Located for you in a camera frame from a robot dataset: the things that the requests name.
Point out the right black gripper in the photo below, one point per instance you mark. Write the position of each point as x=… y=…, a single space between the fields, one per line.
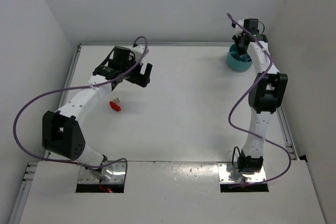
x=241 y=50

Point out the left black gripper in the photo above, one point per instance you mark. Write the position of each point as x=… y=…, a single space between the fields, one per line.
x=137 y=74

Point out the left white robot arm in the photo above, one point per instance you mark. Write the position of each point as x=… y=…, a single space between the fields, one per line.
x=61 y=129

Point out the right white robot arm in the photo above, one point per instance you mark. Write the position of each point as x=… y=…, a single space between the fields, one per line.
x=264 y=97

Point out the teal divided round container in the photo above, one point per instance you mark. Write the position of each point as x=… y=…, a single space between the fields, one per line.
x=237 y=62

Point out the red round lego plate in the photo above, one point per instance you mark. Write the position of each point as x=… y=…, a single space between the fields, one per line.
x=115 y=106

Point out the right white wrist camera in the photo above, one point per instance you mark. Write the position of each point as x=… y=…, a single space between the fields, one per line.
x=237 y=26

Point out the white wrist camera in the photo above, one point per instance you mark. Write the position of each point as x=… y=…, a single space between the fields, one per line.
x=138 y=51
x=237 y=26

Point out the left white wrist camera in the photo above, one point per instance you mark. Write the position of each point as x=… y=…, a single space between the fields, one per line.
x=138 y=51

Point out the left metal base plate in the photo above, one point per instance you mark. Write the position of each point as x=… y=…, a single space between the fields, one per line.
x=113 y=174

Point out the metal base plate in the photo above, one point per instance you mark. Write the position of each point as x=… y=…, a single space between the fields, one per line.
x=113 y=174
x=228 y=175

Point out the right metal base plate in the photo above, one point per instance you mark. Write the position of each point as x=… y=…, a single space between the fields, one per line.
x=228 y=175

